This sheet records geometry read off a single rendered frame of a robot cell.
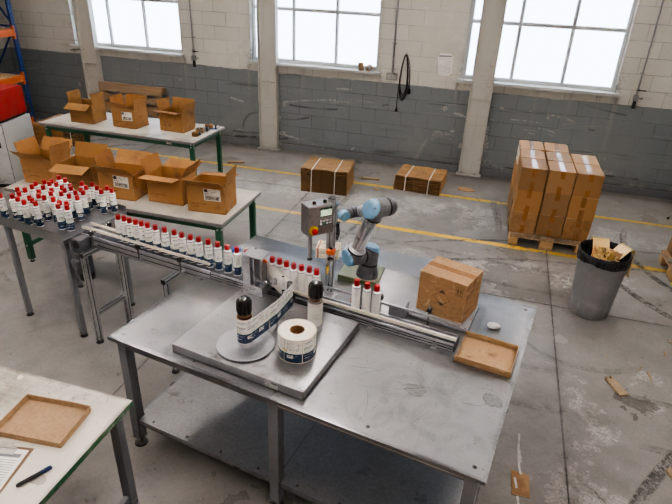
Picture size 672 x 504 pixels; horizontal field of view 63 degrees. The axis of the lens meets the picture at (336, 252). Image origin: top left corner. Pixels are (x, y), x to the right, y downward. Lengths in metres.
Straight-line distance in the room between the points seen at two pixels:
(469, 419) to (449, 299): 0.81
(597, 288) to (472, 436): 2.79
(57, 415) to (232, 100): 7.10
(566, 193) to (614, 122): 2.37
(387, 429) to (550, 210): 4.18
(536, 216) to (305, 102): 4.16
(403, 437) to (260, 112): 7.14
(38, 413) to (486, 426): 2.09
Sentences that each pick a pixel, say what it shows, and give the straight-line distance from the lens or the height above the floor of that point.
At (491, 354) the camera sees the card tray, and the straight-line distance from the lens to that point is 3.22.
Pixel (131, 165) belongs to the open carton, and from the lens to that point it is 5.43.
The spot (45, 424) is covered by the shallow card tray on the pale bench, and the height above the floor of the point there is 0.80.
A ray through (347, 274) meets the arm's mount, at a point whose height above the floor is 0.87.
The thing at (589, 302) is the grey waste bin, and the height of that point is 0.18.
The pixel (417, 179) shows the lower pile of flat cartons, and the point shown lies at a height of 0.19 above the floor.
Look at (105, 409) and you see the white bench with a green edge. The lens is 2.93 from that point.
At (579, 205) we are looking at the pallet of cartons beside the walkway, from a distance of 6.38.
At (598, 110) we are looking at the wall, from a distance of 8.44.
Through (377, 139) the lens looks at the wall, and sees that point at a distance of 8.68.
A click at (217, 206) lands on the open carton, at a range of 4.80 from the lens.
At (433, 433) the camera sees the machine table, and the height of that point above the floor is 0.83.
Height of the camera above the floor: 2.71
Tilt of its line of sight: 28 degrees down
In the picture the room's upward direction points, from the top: 2 degrees clockwise
